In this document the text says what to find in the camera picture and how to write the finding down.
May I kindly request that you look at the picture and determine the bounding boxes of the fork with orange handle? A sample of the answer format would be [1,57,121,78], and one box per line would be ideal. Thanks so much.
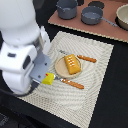
[54,76,84,89]

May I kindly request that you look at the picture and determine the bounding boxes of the grey saucepan with handle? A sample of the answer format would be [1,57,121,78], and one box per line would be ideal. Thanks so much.
[81,6,116,27]

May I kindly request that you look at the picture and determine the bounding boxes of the knife with orange handle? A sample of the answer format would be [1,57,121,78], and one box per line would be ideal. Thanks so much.
[58,50,97,63]

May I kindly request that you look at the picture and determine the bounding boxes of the black round coaster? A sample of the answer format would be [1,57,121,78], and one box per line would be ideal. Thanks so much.
[88,1,105,9]

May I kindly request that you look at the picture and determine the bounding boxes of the orange bread loaf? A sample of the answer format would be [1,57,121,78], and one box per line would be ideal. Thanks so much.
[64,54,81,75]

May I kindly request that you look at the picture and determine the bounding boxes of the round wooden plate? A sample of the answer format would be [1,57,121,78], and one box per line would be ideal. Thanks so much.
[55,56,79,79]

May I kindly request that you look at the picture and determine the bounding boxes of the yellow butter box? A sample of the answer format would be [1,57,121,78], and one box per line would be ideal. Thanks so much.
[42,73,55,85]

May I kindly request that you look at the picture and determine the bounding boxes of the beige woven placemat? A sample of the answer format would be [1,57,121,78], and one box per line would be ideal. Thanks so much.
[22,31,113,128]

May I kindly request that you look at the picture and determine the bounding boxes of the grey pot on left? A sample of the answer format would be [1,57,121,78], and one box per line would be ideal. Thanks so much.
[56,0,78,20]

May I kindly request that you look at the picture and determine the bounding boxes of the cream bowl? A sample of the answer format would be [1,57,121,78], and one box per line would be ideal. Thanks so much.
[116,4,128,30]

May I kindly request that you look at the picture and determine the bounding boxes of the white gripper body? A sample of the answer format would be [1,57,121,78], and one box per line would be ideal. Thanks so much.
[0,27,51,95]

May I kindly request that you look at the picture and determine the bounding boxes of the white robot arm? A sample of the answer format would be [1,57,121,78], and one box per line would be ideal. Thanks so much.
[0,0,51,96]

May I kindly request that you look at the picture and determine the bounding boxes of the pink serving board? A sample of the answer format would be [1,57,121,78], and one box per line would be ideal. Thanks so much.
[47,0,128,43]

